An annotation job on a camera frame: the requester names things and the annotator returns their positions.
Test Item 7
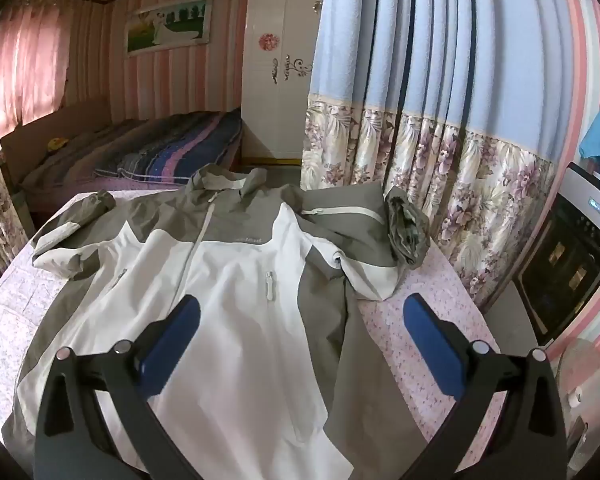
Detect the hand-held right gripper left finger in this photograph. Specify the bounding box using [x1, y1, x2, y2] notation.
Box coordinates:
[34, 294, 211, 480]

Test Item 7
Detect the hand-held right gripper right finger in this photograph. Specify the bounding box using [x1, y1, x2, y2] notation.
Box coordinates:
[403, 293, 567, 480]

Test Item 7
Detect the white and grey jacket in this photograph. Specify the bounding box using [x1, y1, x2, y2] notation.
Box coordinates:
[0, 162, 433, 480]

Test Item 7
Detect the pink floral table cloth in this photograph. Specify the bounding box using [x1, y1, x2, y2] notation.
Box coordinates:
[0, 180, 526, 480]

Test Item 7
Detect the black and silver appliance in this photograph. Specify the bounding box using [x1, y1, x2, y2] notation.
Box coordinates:
[512, 162, 600, 346]

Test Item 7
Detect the striped bed blanket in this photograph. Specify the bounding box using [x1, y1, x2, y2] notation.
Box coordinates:
[20, 107, 243, 186]

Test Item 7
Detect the dark striped blanket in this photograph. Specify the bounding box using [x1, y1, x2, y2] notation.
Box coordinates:
[0, 97, 113, 191]

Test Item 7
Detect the white wardrobe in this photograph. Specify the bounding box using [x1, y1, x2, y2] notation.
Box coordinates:
[241, 0, 327, 161]

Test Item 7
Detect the blue curtain with floral hem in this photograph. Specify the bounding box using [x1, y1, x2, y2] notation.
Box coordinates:
[300, 0, 581, 311]

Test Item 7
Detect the pink curtain with floral hem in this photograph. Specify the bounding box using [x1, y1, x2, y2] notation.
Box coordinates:
[0, 2, 68, 266]

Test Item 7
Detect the framed wall picture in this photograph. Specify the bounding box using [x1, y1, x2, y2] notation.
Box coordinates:
[125, 0, 215, 56]

